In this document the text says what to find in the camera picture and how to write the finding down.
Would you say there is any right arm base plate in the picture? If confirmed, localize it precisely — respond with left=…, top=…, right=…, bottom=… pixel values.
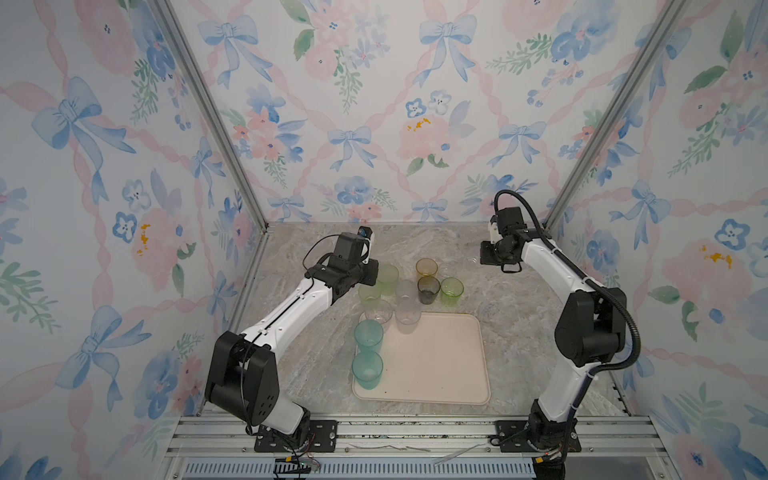
left=488, top=420, right=566, bottom=454

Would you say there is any short frosted clear cup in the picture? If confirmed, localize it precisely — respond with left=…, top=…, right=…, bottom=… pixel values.
left=395, top=280, right=418, bottom=300

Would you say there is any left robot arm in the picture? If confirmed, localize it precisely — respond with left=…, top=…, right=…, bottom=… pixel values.
left=204, top=226, right=379, bottom=444

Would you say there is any bright green glass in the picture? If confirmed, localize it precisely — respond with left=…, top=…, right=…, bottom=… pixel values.
left=440, top=277, right=465, bottom=307

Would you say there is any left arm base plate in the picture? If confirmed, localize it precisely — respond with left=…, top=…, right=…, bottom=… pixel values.
left=254, top=420, right=339, bottom=454

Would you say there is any tall teal cup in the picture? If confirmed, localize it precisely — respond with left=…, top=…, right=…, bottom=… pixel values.
left=352, top=350, right=384, bottom=390
left=354, top=319, right=384, bottom=353

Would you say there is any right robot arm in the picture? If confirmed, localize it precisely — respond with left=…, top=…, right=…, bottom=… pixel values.
left=480, top=207, right=626, bottom=451

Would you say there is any black corrugated cable hose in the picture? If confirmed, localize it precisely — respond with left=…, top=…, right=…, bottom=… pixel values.
left=493, top=189, right=642, bottom=373

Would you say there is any beige plastic tray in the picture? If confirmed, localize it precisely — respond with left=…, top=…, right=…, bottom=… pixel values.
left=352, top=312, right=491, bottom=406

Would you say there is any yellow amber glass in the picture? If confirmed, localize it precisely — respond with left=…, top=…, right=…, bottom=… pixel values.
left=415, top=258, right=439, bottom=277

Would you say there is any aluminium rail frame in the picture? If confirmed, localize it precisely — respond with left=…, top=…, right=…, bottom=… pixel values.
left=155, top=411, right=681, bottom=479

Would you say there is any tall frosted clear cup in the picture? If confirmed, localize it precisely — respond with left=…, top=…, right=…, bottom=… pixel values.
left=395, top=297, right=422, bottom=334

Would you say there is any clear glass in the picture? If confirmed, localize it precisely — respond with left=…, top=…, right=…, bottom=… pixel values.
left=363, top=299, right=394, bottom=332

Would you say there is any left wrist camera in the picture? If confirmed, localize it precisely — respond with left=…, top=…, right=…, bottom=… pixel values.
left=357, top=226, right=373, bottom=239

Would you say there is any dark smoky glass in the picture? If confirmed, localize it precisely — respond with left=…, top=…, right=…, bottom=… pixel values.
left=417, top=275, right=441, bottom=305

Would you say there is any tall light green cup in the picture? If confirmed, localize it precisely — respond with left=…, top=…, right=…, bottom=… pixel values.
left=376, top=263, right=399, bottom=297

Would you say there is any short light green cup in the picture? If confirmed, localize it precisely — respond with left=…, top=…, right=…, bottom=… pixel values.
left=357, top=284, right=381, bottom=308

